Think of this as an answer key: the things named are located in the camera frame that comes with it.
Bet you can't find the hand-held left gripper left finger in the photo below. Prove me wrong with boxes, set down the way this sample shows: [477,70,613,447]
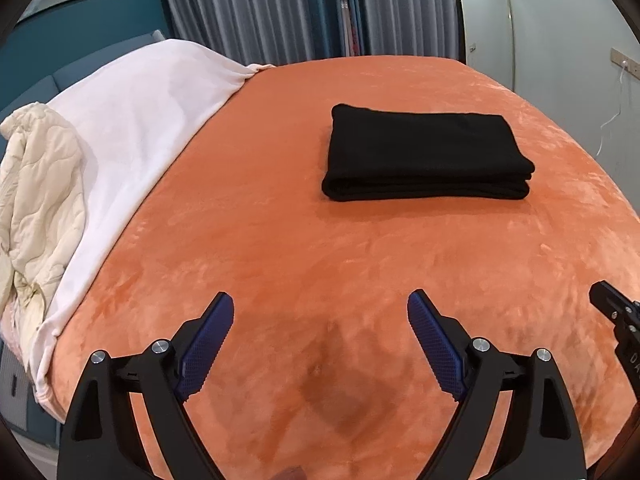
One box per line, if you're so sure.
[56,291,236,480]

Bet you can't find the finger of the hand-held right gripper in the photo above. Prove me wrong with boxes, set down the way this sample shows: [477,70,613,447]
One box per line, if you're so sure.
[590,282,640,341]

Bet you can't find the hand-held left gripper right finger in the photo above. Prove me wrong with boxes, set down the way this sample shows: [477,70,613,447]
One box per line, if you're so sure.
[406,289,586,480]

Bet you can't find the black pants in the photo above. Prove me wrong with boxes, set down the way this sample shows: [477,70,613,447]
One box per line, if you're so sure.
[321,103,537,202]

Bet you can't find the orange plush blanket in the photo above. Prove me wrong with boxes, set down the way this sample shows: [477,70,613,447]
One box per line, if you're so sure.
[47,55,640,480]

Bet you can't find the pale pink quilted cover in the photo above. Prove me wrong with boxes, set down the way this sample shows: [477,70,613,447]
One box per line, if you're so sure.
[0,305,36,361]

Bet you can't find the grey bedside cabinet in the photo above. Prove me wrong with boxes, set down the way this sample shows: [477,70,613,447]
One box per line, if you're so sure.
[0,350,31,431]

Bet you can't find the cream quilted comforter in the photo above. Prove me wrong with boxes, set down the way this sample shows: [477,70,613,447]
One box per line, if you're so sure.
[0,102,91,346]

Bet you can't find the white bed sheet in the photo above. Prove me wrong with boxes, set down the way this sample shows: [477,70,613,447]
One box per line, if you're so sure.
[35,38,276,403]

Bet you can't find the grey curtain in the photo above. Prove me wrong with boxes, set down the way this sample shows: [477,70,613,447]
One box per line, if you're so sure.
[155,0,348,66]
[350,0,461,63]

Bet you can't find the white charger cable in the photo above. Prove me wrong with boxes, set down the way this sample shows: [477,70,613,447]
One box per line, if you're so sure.
[597,65,628,158]

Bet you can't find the beige wall outlet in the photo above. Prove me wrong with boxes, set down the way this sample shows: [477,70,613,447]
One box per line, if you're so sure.
[611,47,640,78]

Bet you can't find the standing wall mirror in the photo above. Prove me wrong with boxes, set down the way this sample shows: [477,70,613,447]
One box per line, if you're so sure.
[456,0,516,92]

